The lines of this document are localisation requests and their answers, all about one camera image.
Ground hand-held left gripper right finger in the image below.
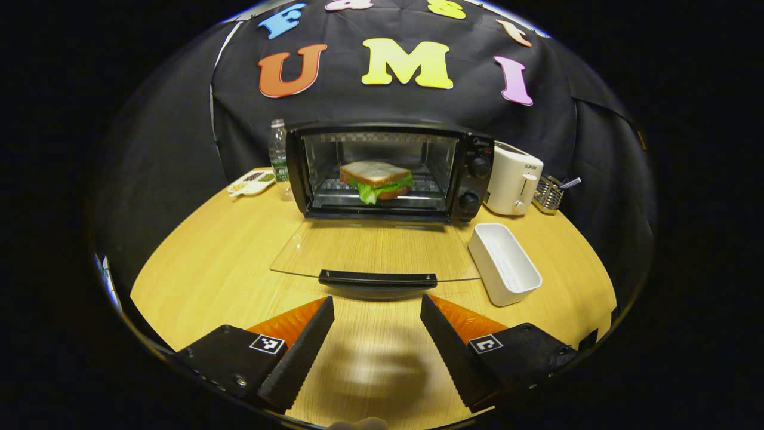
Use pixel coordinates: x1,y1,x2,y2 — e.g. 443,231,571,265
420,293,583,413

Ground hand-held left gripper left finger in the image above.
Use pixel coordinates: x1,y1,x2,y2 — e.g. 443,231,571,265
173,296,335,413

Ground black electric oven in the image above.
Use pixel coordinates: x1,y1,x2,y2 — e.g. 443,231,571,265
270,122,495,300

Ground lettuce sandwich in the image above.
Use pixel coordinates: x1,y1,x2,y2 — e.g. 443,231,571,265
338,159,415,206

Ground white rectangular tray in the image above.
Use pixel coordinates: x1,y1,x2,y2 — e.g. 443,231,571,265
467,223,543,308

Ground white divided snack plate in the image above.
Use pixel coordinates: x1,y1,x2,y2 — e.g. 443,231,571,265
226,170,277,198

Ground white toaster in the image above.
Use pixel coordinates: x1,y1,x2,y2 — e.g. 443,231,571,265
483,141,544,217

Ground clear plastic water bottle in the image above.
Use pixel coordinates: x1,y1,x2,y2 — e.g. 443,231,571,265
268,118,295,202

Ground metal wire basket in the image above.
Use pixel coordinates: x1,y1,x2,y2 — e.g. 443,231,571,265
532,174,565,215

